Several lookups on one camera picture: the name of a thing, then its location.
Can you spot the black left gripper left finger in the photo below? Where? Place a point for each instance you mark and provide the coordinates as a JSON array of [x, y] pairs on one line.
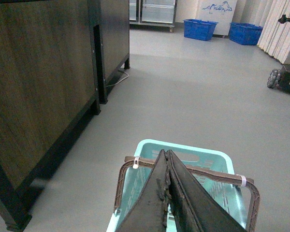
[[149, 213]]

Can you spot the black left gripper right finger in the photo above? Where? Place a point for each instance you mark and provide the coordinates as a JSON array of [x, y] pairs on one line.
[[194, 210]]

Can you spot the light blue plastic basket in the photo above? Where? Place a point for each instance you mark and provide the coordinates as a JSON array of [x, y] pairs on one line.
[[235, 193]]

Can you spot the dark wooden display cabinet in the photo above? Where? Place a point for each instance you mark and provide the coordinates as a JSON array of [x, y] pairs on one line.
[[48, 81]]

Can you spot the left blue plastic crate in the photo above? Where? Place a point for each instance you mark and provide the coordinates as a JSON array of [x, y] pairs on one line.
[[198, 29]]

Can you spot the blue plastic crate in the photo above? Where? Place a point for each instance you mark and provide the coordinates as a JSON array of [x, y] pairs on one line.
[[198, 29], [245, 33]]

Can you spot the right blue plastic crate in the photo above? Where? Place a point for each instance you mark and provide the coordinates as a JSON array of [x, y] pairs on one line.
[[245, 33]]

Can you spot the glass door refrigerator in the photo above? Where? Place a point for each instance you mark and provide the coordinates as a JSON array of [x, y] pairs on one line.
[[153, 13]]

